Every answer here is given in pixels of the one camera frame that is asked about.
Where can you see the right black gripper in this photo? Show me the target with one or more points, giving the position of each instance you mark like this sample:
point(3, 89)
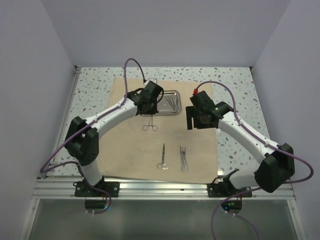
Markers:
point(191, 112)

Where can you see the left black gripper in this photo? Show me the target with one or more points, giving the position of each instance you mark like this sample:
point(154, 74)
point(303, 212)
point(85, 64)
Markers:
point(153, 110)

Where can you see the steel hemostat clamp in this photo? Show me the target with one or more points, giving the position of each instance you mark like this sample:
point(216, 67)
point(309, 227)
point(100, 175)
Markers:
point(150, 125)

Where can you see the steel scalpel handle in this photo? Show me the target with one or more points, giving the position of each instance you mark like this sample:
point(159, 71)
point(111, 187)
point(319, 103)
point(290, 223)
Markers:
point(183, 158)

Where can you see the beige cloth wrap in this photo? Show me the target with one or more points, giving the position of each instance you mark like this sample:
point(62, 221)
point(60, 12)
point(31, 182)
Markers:
point(127, 151)

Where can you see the steel scissors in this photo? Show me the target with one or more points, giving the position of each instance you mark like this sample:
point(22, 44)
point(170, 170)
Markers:
point(162, 165)

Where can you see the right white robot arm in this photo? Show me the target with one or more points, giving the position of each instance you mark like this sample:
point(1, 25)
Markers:
point(276, 164)

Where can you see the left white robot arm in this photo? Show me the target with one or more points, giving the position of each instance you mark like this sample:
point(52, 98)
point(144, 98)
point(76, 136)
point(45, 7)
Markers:
point(83, 135)

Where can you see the steel forceps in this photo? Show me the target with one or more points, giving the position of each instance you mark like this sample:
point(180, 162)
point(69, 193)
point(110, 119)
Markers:
point(176, 106)
point(172, 104)

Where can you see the steel instrument tray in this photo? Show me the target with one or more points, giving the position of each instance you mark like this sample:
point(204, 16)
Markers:
point(163, 103)

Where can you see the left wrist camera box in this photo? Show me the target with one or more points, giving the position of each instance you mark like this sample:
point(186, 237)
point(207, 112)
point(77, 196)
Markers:
point(154, 80)

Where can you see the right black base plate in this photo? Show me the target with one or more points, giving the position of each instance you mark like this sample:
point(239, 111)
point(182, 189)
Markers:
point(217, 191)

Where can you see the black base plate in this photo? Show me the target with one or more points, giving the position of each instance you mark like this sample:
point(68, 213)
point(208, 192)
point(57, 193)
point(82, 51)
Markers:
point(217, 191)
point(100, 190)

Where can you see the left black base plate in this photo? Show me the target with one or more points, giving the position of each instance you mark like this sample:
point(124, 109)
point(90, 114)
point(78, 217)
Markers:
point(100, 190)

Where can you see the aluminium rail frame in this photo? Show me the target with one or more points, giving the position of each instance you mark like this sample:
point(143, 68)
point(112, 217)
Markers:
point(152, 208)

